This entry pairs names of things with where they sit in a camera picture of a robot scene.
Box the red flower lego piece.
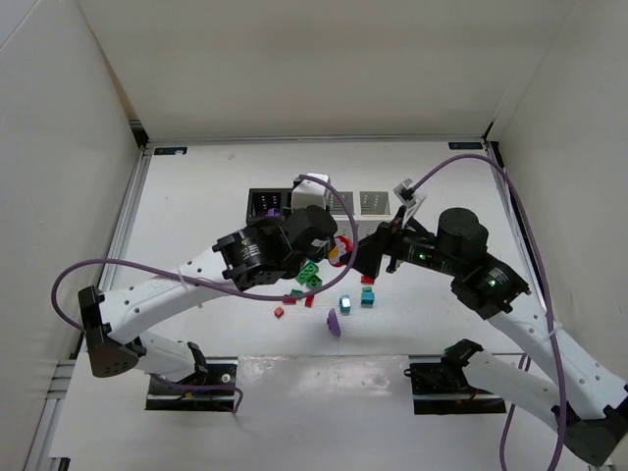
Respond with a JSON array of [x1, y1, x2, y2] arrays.
[[327, 235, 353, 267]]

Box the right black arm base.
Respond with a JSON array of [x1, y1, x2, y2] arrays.
[[403, 357, 505, 416]]

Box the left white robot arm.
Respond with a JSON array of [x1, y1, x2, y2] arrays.
[[78, 206, 338, 383]]

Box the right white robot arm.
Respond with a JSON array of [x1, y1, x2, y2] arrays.
[[353, 208, 627, 467]]

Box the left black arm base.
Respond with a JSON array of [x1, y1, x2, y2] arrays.
[[144, 357, 243, 414]]

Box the white double bin container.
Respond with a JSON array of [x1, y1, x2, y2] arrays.
[[326, 190, 391, 241]]

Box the teal lego brick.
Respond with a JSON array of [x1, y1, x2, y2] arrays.
[[360, 287, 376, 307]]

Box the large green lego brick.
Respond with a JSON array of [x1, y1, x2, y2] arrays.
[[295, 261, 323, 288]]

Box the black double bin container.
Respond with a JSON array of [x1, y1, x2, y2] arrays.
[[245, 187, 291, 226]]

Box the light blue lego brick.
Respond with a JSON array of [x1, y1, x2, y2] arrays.
[[339, 294, 351, 315]]

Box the red and green lego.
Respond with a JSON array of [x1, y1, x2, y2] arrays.
[[283, 289, 303, 305]]

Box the flat purple lego piece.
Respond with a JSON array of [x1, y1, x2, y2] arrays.
[[326, 308, 341, 338]]

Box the blue label right corner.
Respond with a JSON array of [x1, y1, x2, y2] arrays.
[[447, 141, 484, 151]]

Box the blue label corner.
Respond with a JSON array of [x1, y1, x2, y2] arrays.
[[447, 141, 484, 151], [153, 146, 187, 156]]

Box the blue label left corner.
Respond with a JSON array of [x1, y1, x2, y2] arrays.
[[153, 146, 187, 156]]

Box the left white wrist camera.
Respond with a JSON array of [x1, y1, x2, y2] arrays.
[[289, 178, 330, 211]]

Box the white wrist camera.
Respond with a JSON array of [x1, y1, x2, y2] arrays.
[[289, 178, 330, 211], [393, 179, 427, 225]]

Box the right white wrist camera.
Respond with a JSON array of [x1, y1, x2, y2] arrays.
[[393, 179, 427, 225]]

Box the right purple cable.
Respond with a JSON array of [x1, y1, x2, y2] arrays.
[[411, 154, 570, 471]]

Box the purple cable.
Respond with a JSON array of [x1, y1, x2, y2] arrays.
[[411, 154, 570, 471], [51, 175, 358, 416]]

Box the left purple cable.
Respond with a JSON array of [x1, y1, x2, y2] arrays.
[[51, 175, 358, 416]]

